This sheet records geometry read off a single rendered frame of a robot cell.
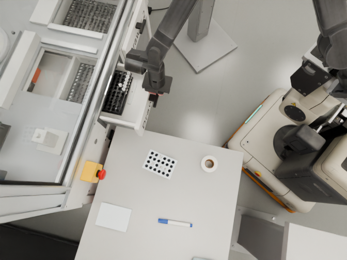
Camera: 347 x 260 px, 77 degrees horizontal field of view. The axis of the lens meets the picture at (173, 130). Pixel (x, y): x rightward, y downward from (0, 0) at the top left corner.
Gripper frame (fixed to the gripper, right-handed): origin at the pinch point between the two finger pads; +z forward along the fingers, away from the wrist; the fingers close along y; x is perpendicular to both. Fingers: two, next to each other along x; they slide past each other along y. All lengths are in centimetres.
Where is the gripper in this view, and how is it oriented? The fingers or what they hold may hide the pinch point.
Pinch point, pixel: (158, 93)
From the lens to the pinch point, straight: 88.8
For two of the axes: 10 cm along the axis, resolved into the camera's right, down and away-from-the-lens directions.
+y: -9.8, -2.1, 0.4
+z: -0.2, 2.8, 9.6
